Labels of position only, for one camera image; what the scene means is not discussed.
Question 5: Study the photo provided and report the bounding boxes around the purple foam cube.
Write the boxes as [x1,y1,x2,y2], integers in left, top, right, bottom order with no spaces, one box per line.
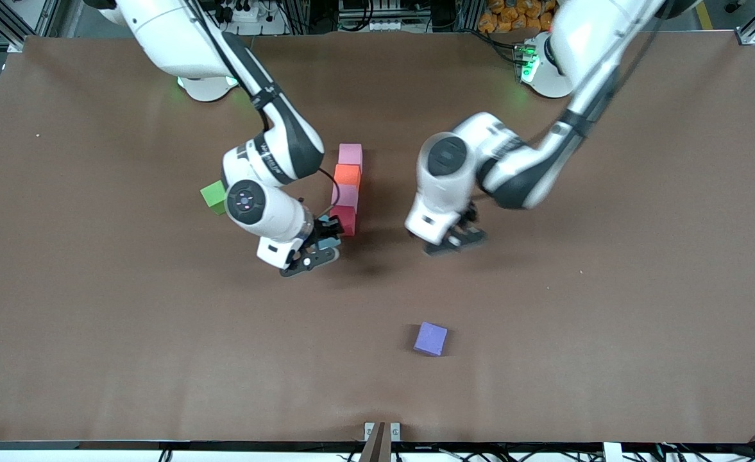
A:
[413,321,448,357]

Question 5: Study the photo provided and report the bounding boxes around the metal table edge bracket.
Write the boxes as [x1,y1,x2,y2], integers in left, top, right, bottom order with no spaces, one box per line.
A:
[364,422,402,442]

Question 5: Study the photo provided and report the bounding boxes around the brown wooden post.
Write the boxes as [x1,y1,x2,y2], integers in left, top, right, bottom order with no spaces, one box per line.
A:
[359,422,392,462]

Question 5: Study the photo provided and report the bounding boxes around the orange foam cube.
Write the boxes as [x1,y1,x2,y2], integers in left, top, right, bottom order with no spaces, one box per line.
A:
[334,164,362,191]

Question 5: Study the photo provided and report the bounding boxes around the pile of orange packets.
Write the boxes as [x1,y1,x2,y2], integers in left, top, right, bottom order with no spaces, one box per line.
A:
[480,0,557,34]

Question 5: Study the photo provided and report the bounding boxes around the red foam cube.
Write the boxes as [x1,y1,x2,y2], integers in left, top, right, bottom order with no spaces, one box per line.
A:
[330,205,357,237]

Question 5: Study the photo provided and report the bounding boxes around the metal equipment rack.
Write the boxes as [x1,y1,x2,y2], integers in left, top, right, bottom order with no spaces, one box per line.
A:
[337,0,432,33]

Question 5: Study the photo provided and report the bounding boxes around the pink foam cube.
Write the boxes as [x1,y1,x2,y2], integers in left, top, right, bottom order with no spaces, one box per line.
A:
[331,184,359,212]
[337,142,364,173]

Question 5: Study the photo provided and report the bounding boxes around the white power strip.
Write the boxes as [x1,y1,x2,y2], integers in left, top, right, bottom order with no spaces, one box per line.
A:
[223,0,275,23]

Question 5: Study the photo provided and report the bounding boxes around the green foam cube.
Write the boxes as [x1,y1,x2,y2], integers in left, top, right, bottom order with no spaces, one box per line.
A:
[199,180,227,216]

